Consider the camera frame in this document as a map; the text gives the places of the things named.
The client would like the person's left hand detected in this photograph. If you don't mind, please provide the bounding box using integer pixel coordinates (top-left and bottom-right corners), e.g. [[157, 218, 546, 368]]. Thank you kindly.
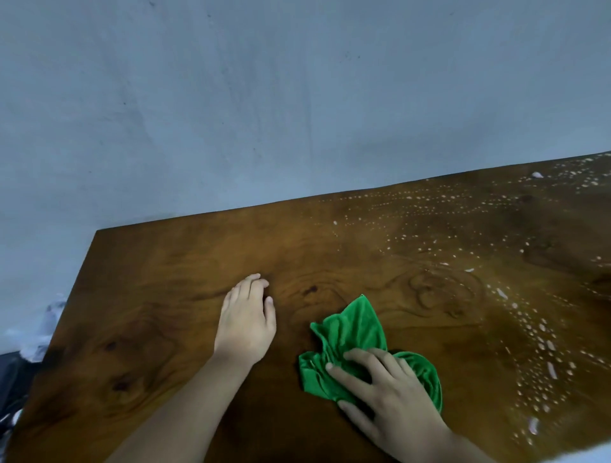
[[213, 273, 277, 368]]

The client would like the green cloth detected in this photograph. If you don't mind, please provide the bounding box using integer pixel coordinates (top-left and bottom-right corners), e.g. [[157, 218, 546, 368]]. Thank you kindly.
[[298, 294, 444, 413]]

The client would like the clear plastic bag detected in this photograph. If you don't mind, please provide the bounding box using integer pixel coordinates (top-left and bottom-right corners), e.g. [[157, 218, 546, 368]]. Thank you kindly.
[[5, 294, 67, 363]]

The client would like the person's left forearm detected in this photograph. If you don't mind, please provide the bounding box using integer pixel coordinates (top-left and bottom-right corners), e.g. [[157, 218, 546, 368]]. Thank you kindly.
[[104, 352, 258, 463]]

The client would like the person's right hand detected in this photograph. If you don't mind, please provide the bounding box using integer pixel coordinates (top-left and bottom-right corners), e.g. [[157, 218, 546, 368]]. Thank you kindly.
[[325, 348, 454, 463]]

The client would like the brown wooden table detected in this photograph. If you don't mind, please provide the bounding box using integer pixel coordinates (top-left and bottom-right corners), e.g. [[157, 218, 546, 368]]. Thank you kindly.
[[4, 151, 611, 463]]

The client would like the black plastic case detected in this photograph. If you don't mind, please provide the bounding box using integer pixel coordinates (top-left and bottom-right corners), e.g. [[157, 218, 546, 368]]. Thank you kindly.
[[0, 352, 46, 445]]

